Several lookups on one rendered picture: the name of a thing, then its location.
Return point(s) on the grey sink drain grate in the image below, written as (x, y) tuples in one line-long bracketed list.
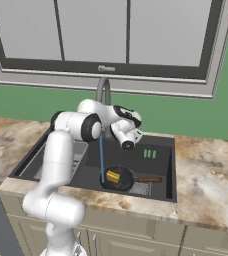
[(142, 188)]

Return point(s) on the yellow sponge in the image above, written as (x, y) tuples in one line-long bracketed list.
[(113, 176)]

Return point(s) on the grey curved tap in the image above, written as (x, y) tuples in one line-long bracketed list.
[(101, 88)]

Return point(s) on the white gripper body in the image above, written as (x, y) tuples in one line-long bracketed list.
[(138, 134)]

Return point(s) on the beige false drawer front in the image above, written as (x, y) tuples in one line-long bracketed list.
[(132, 221)]

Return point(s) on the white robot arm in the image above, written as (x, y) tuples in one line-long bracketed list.
[(57, 160)]

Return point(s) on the grey framed window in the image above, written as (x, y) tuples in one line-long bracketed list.
[(119, 33)]

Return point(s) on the beige cupboard door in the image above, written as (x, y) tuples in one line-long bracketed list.
[(26, 233), (136, 245), (212, 245)]

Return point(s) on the blue water stream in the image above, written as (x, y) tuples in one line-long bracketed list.
[(101, 156)]

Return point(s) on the dark grey sink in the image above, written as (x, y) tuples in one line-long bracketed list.
[(152, 166)]

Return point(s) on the grey window latch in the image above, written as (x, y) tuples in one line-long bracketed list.
[(106, 68)]

